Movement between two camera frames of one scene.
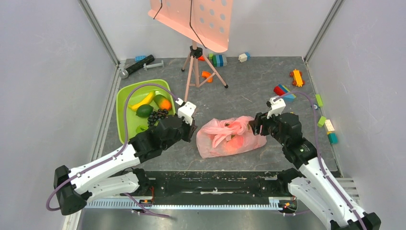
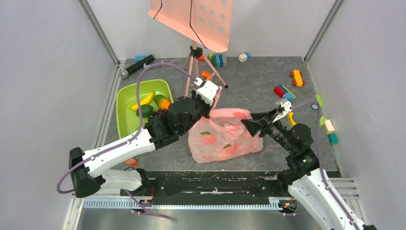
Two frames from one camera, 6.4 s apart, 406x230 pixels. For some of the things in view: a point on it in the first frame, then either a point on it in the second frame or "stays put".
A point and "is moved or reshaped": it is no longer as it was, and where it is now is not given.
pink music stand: x=207 y=23 stays put
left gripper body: x=186 y=131 → x=202 y=108
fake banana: x=147 y=99 stays put
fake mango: x=162 y=102 stays put
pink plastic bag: x=219 y=137 is moved or reshaped
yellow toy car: x=297 y=74 stays put
